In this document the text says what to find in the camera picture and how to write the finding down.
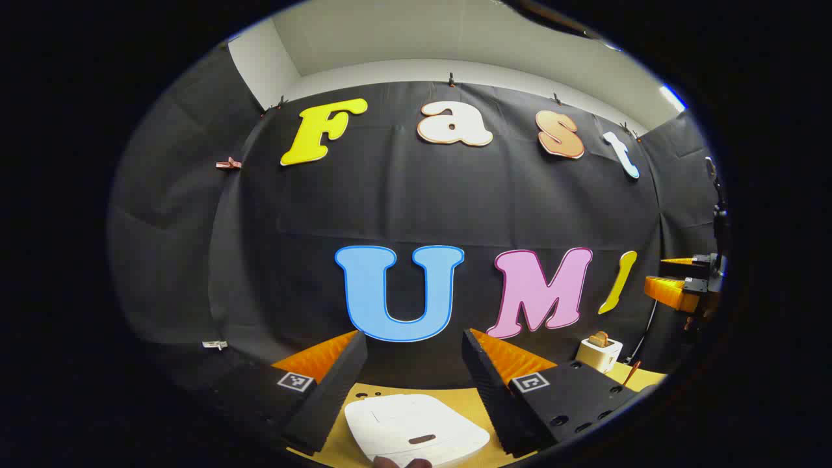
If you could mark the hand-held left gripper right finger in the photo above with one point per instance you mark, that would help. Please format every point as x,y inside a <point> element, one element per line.
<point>491,396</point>

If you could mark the white rice cooker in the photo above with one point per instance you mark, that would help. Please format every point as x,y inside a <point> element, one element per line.
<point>409,426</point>

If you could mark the black backdrop cloth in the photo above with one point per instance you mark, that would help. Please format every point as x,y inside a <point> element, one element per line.
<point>403,201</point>

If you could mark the brown toast slice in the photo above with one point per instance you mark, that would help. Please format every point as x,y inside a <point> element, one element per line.
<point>598,338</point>

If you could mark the white toaster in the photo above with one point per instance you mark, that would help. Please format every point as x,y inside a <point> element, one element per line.
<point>598,357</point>

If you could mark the orange cloth clip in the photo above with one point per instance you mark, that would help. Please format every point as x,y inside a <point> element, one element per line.
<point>229,164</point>

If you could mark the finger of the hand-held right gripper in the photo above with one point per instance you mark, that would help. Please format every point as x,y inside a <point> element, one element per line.
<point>669,292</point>
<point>682,265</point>

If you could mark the brown wooden spoon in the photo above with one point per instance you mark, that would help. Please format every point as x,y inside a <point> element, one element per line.
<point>632,374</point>

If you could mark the white cloth clip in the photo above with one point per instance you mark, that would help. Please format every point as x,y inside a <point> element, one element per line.
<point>214,344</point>

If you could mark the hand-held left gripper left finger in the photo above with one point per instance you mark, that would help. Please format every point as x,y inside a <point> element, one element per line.
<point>331,396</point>

